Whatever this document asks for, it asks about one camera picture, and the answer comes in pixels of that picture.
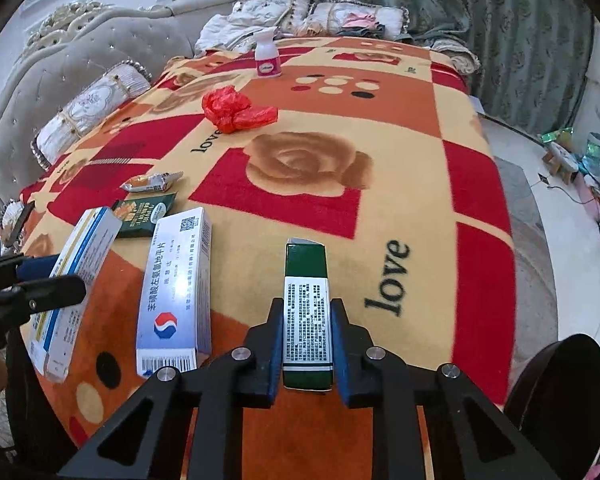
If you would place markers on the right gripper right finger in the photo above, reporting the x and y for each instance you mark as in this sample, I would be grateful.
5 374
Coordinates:
422 418

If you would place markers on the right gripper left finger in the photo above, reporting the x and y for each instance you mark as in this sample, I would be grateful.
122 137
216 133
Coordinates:
188 425

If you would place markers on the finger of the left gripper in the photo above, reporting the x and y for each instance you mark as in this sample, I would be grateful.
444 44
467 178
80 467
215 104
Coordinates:
40 293
35 268

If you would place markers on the blue yellow medicine box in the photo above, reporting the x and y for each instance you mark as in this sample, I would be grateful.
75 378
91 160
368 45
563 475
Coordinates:
53 331

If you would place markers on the white blue logo medicine box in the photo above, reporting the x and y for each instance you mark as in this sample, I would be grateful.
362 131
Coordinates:
174 314

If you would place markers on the dark green snack packet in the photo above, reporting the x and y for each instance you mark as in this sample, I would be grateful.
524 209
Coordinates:
139 216

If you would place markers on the orange silver candy wrapper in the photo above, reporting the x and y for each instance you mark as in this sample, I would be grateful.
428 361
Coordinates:
151 182

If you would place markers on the green silver medicine box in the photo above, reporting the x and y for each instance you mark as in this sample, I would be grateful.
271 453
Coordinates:
307 338

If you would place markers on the black round trash bin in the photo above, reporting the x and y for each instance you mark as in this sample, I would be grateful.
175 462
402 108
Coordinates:
555 404

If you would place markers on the grey floor rug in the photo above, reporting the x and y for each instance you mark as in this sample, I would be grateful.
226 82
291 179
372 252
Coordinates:
536 323

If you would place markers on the white cylindrical bolster pillow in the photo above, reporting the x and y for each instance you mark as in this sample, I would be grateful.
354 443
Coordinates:
122 83

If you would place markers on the grey tufted headboard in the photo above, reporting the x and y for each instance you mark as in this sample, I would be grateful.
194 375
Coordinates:
57 67

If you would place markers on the red orange patterned blanket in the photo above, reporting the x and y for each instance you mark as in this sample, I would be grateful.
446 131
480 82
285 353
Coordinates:
377 154

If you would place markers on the crumpled red plastic bag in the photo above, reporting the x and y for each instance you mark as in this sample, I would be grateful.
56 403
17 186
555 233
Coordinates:
231 111

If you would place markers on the small wooden stool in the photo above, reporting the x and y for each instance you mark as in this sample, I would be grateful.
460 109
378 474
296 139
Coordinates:
560 161

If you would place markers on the white pink pill bottle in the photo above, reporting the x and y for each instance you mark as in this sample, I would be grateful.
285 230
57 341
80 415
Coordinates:
266 54

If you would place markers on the cream embroidered pillow left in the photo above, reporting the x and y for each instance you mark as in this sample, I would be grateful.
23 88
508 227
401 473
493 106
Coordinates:
287 15

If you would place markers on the cream embroidered pillow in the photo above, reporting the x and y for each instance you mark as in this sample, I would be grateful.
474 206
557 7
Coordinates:
287 15
339 17

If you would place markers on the cream embroidered pillow right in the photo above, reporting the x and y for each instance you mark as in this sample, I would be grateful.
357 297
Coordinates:
339 17

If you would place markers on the folded clothes pile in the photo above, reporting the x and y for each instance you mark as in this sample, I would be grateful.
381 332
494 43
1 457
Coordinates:
362 26

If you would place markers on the green patterned curtain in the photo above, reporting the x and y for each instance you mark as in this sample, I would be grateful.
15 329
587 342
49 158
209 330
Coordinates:
533 53

